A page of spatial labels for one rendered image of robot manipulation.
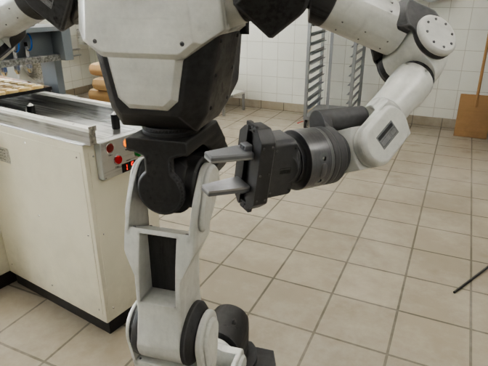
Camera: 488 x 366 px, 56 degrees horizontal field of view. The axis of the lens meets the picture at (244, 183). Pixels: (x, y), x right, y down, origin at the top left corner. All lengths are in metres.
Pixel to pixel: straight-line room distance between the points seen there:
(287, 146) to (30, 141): 1.42
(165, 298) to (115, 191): 0.83
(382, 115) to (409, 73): 0.14
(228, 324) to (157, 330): 0.50
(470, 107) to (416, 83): 4.23
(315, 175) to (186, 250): 0.38
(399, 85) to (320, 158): 0.24
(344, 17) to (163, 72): 0.32
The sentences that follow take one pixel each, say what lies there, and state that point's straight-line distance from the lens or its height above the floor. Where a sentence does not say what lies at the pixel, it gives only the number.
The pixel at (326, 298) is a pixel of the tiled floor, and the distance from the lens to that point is 2.23.
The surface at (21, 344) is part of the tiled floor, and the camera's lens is 2.16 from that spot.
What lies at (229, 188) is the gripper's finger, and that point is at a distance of 0.60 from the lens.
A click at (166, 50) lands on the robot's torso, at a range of 0.80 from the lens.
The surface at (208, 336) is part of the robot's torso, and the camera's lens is 1.05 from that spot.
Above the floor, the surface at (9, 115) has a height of 0.88.
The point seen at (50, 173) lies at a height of 0.69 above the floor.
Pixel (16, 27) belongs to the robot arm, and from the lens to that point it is 1.13.
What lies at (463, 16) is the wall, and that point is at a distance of 5.22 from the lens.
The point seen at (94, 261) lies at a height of 0.37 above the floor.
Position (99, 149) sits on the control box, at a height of 0.82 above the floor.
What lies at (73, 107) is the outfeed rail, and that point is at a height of 0.86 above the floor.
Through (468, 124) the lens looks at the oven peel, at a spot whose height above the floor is 0.13.
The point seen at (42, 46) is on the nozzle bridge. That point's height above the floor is 1.09.
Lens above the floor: 1.31
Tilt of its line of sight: 22 degrees down
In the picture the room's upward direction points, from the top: straight up
